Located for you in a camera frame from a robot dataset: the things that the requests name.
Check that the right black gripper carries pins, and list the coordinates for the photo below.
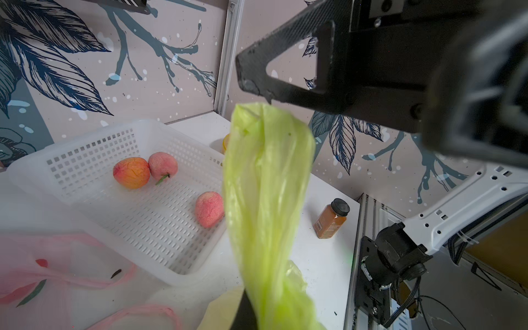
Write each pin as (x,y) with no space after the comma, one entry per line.
(375,59)

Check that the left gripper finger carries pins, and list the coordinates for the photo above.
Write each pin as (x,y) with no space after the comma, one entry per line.
(245,318)

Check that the green plastic bag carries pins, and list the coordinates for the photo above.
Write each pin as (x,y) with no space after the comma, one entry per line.
(267,168)

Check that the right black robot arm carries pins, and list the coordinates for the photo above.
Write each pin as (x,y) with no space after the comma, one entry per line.
(473,134)

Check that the pink peach bottom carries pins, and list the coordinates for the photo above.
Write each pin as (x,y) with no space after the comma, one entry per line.
(209,209)

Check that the pink peach beside orange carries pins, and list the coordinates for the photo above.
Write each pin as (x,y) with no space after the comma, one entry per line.
(162,166)

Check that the pink plastic bag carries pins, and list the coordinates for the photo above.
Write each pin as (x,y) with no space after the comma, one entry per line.
(36,279)

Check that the orange spice jar black lid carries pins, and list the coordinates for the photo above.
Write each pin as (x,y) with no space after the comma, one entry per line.
(331,219)

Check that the white perforated plastic basket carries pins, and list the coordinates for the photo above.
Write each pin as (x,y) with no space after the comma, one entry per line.
(154,226)

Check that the yellow bamboo steamer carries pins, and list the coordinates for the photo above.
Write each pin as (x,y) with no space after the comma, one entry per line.
(225,142)

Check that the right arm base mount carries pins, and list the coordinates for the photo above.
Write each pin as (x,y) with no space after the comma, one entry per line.
(372,292)

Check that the black wall basket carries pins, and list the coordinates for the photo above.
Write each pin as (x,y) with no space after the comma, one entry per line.
(139,6)

